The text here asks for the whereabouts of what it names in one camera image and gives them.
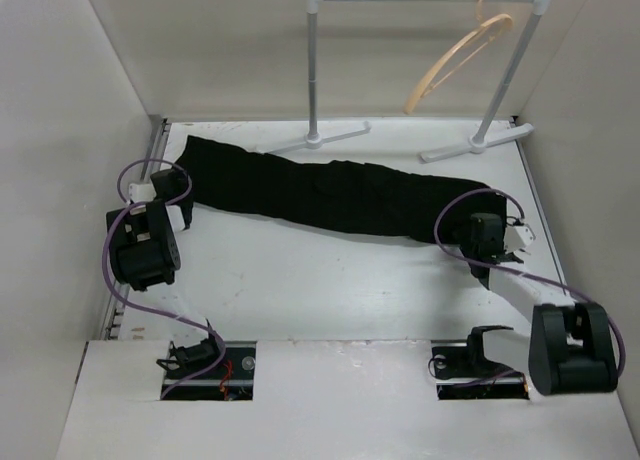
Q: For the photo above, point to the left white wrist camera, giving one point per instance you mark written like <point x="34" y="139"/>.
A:
<point x="141" y="192"/>

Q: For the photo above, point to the beige plastic hanger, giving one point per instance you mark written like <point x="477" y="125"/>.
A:
<point x="469" y="46"/>

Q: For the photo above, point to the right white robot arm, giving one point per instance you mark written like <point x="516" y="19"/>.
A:
<point x="569" y="349"/>

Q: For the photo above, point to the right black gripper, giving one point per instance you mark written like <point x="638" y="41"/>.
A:
<point x="466" y="249"/>

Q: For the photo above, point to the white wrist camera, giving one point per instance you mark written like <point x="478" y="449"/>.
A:
<point x="141" y="192"/>
<point x="518" y="237"/>

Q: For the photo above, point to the aluminium side rail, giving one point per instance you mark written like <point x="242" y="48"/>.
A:
<point x="156" y="146"/>

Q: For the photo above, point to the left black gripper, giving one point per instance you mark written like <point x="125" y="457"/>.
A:
<point x="189" y="201"/>

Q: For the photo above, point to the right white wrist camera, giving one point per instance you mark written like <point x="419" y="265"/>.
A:
<point x="518" y="237"/>

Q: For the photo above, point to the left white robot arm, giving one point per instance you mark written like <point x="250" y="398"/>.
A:
<point x="140" y="250"/>

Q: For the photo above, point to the black trousers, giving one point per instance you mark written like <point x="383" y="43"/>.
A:
<point x="340" y="196"/>

